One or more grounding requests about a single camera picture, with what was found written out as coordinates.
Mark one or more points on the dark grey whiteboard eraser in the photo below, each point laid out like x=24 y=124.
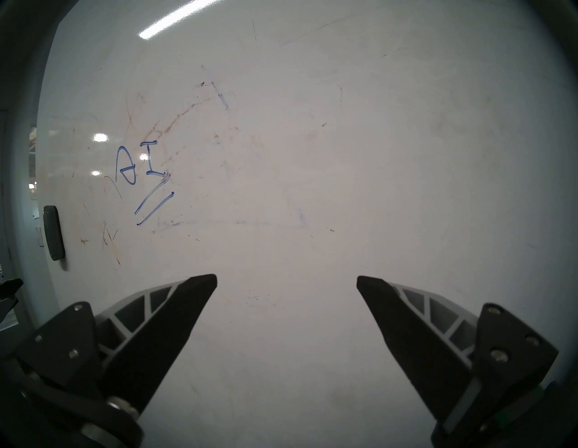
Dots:
x=54 y=232

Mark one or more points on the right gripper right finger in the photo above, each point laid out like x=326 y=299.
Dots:
x=415 y=343

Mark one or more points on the large white whiteboard panel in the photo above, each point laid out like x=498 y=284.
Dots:
x=316 y=180

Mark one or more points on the white wall switch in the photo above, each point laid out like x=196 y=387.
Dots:
x=41 y=236

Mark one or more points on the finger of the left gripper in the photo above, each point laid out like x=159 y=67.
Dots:
x=10 y=289

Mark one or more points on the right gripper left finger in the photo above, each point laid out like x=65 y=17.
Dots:
x=149 y=343

